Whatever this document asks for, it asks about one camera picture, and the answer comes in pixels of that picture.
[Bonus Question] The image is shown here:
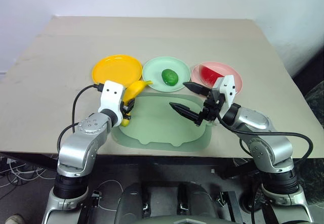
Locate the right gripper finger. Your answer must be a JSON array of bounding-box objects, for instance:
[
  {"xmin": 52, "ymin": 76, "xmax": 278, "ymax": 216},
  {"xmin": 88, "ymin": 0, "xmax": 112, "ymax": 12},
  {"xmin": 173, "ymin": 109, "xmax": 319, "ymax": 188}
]
[
  {"xmin": 169, "ymin": 102, "xmax": 203, "ymax": 124},
  {"xmin": 182, "ymin": 81, "xmax": 212, "ymax": 96}
]

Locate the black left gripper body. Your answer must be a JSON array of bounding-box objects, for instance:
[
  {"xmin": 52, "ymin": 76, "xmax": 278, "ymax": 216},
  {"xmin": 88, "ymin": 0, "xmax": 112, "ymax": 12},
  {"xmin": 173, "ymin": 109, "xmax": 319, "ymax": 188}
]
[{"xmin": 120, "ymin": 102, "xmax": 132, "ymax": 120}]

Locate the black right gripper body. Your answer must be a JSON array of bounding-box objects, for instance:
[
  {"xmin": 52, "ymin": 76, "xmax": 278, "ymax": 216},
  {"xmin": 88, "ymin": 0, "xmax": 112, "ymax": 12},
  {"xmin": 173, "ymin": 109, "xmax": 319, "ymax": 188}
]
[{"xmin": 194, "ymin": 92, "xmax": 225, "ymax": 127}]

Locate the yellow toy banana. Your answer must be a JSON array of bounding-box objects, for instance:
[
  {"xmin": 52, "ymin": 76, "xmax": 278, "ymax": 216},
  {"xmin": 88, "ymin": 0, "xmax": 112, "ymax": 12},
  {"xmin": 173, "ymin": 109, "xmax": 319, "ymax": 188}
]
[{"xmin": 120, "ymin": 80, "xmax": 154, "ymax": 127}]

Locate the pink plate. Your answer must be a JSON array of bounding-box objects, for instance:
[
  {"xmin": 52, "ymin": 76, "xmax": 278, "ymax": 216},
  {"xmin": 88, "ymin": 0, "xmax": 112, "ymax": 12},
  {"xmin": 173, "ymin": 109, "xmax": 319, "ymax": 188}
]
[{"xmin": 191, "ymin": 61, "xmax": 243, "ymax": 95}]

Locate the light green plate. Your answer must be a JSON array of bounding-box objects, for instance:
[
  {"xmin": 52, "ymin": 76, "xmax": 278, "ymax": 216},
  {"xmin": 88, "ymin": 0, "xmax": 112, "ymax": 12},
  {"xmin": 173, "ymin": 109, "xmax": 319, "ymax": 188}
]
[{"xmin": 142, "ymin": 56, "xmax": 191, "ymax": 93}]

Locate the yellow plate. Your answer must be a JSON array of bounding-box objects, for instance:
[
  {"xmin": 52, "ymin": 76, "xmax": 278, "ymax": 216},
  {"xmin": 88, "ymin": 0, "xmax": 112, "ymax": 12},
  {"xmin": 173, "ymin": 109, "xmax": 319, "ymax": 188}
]
[{"xmin": 91, "ymin": 54, "xmax": 143, "ymax": 86}]

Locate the red watermelon slice toy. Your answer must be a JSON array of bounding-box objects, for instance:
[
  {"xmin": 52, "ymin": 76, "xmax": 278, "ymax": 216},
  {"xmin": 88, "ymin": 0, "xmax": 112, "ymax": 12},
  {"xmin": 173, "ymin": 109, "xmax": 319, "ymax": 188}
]
[{"xmin": 199, "ymin": 65, "xmax": 226, "ymax": 87}]

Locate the light green silicone mat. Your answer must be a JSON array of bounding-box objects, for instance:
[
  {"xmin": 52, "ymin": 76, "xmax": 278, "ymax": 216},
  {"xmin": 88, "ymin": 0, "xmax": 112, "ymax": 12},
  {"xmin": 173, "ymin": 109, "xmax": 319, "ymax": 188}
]
[{"xmin": 111, "ymin": 94, "xmax": 213, "ymax": 152}]

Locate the green toy fruit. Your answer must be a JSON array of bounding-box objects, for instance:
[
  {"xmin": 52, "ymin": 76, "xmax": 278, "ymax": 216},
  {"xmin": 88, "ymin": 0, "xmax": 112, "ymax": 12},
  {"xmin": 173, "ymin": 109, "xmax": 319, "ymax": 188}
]
[{"xmin": 161, "ymin": 68, "xmax": 179, "ymax": 85}]

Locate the dark grey robot torso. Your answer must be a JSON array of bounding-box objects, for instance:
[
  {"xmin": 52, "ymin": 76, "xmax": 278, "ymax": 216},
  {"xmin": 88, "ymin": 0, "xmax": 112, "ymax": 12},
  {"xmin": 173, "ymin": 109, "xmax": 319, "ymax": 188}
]
[{"xmin": 117, "ymin": 181, "xmax": 221, "ymax": 224}]

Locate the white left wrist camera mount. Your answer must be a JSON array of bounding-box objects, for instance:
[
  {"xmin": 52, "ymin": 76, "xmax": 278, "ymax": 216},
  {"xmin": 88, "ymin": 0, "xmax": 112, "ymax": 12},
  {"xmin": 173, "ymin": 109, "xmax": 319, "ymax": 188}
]
[{"xmin": 97, "ymin": 80, "xmax": 126, "ymax": 126}]

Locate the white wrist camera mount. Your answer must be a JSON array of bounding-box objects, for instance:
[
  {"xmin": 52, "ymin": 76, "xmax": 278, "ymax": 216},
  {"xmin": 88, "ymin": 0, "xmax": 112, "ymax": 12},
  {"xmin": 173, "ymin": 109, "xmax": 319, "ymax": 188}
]
[
  {"xmin": 212, "ymin": 74, "xmax": 236, "ymax": 114},
  {"xmin": 97, "ymin": 80, "xmax": 126, "ymax": 126}
]

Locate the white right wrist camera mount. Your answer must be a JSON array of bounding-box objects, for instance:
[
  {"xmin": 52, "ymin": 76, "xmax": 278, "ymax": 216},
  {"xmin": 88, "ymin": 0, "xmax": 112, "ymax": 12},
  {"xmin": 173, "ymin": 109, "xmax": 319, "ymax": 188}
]
[{"xmin": 212, "ymin": 74, "xmax": 236, "ymax": 114}]

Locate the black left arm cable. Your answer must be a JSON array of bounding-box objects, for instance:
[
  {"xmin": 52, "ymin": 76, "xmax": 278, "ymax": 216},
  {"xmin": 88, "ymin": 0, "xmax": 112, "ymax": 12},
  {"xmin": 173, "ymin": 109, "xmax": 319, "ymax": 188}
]
[{"xmin": 57, "ymin": 82, "xmax": 104, "ymax": 156}]

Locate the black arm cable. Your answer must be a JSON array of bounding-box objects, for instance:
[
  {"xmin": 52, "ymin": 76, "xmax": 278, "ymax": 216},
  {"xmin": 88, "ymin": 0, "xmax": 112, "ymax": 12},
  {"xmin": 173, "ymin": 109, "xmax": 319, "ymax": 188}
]
[
  {"xmin": 216, "ymin": 111, "xmax": 314, "ymax": 164},
  {"xmin": 57, "ymin": 82, "xmax": 104, "ymax": 156}
]

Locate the black table frame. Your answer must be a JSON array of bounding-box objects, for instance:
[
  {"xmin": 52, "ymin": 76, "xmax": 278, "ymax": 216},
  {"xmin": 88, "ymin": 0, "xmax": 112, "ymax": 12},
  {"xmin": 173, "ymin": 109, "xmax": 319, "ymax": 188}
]
[{"xmin": 0, "ymin": 152, "xmax": 256, "ymax": 181}]

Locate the white floor cable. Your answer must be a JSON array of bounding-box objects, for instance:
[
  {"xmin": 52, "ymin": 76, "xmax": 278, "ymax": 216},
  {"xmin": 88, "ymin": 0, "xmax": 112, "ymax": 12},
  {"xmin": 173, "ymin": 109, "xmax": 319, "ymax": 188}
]
[
  {"xmin": 0, "ymin": 158, "xmax": 56, "ymax": 182},
  {"xmin": 97, "ymin": 180, "xmax": 125, "ymax": 209}
]

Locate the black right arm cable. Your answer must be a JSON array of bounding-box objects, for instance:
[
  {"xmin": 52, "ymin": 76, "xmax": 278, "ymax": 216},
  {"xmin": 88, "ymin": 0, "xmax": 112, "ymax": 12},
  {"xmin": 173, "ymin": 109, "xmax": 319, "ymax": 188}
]
[{"xmin": 216, "ymin": 111, "xmax": 314, "ymax": 164}]

